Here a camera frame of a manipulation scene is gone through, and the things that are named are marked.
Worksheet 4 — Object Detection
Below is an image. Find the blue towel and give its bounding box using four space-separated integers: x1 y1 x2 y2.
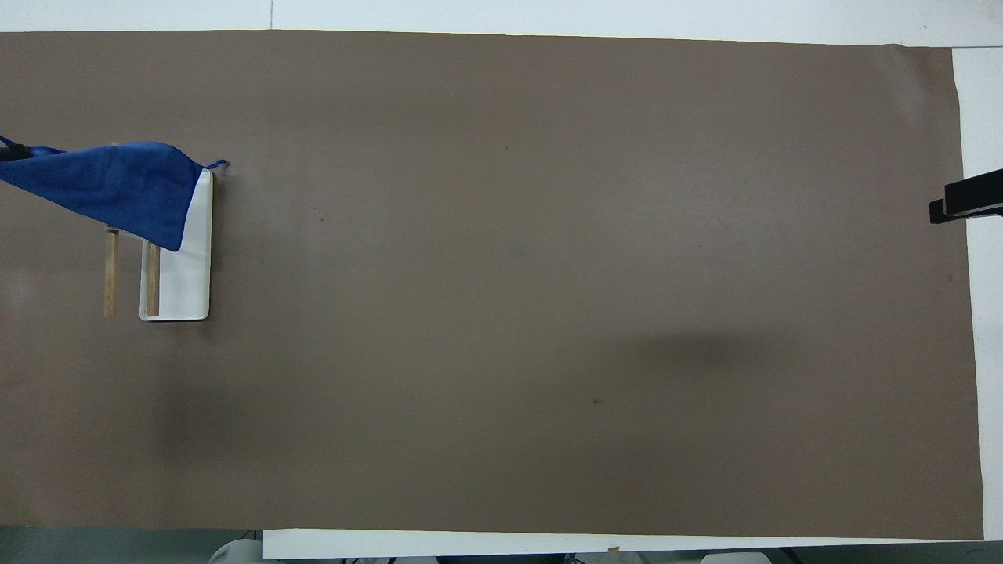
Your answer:
0 136 230 253

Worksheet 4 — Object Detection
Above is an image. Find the wooden towel rack white base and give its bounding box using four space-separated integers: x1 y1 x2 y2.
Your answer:
103 142 215 323

